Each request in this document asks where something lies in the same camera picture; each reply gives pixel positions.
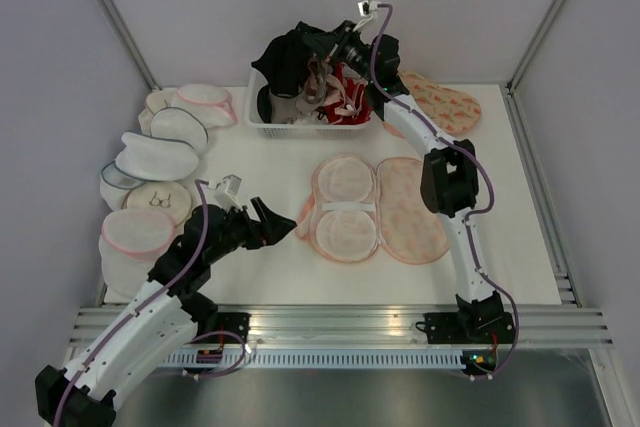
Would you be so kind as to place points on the black bra from bag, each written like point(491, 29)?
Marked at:
point(284, 62)

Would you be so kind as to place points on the pink trimmed white mesh bag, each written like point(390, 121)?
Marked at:
point(209, 104)

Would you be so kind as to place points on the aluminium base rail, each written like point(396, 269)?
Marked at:
point(296, 296)

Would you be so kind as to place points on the taupe bra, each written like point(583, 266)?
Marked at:
point(287, 110)

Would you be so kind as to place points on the pink bra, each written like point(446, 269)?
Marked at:
point(316, 84)

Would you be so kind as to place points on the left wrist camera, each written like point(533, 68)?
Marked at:
point(227, 193)

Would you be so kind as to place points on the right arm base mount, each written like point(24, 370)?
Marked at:
point(449, 328)

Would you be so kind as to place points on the aluminium frame post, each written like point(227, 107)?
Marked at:
point(122, 31)
point(549, 19)

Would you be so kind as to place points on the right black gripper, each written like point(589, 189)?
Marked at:
point(323, 41)

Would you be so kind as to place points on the grey trimmed white mesh bag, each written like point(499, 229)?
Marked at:
point(175, 123)

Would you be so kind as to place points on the right aluminium frame post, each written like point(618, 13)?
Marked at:
point(549, 19)

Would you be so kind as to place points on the floral mesh laundry bag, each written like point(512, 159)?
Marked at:
point(355, 208)

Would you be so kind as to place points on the white slotted cable duct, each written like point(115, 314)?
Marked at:
point(322, 359)

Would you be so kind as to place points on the white plastic basket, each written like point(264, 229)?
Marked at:
point(290, 131)

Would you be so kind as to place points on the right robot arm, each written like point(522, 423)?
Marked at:
point(449, 187)

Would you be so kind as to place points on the left aluminium frame post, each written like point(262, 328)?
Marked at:
point(122, 31)

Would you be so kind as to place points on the front pink trimmed mesh bag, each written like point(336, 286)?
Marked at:
point(130, 242)

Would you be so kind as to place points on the beige bag with bra print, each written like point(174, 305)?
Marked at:
point(170, 198)

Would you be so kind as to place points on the red bra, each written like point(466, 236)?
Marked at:
point(345, 101)

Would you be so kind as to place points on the large white mesh bag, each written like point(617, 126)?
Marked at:
point(156, 159)

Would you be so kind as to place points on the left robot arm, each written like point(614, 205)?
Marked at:
point(166, 313)

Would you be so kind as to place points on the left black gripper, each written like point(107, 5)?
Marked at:
point(271, 228)

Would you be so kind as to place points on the blue trimmed mesh bag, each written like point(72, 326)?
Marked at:
point(115, 186)

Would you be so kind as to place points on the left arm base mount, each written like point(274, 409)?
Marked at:
point(227, 328)

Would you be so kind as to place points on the cream round laundry bag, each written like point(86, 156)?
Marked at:
point(154, 102)

